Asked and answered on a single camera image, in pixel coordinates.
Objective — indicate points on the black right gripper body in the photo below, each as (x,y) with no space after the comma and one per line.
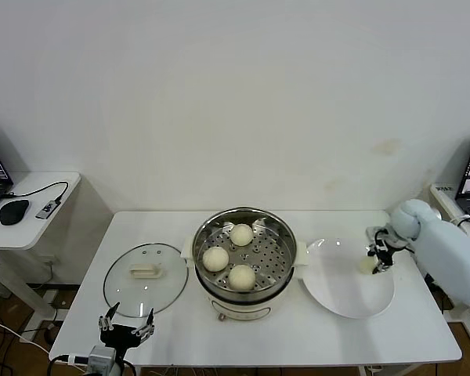
(387,252)

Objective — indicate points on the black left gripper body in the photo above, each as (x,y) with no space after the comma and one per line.
(119,335)

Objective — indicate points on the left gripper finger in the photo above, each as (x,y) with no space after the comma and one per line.
(105,322)
(145,329)

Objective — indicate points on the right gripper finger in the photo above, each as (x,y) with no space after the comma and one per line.
(382,266)

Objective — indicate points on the white steamed baozi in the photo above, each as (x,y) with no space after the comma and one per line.
(215,259)
(241,235)
(242,277)
(365,266)

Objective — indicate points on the round glass pot lid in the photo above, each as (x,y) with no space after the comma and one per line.
(149,290)

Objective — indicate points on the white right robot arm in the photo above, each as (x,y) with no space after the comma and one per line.
(446,250)

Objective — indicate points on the stainless steel steamer basket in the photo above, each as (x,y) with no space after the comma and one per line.
(274,258)

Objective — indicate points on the white round plate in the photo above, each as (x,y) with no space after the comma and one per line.
(337,290)

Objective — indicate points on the cream electric cooker pot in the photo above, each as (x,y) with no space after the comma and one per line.
(243,305)

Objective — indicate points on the small grey usb hub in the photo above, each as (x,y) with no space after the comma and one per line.
(47,209)

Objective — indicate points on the black computer mouse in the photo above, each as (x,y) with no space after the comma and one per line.
(13,211)

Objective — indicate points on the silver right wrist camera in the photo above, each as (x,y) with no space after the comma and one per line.
(376,247)

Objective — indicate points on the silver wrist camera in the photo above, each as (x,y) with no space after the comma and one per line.
(102,356)
(376,247)

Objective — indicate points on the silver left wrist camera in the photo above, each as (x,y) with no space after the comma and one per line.
(102,356)

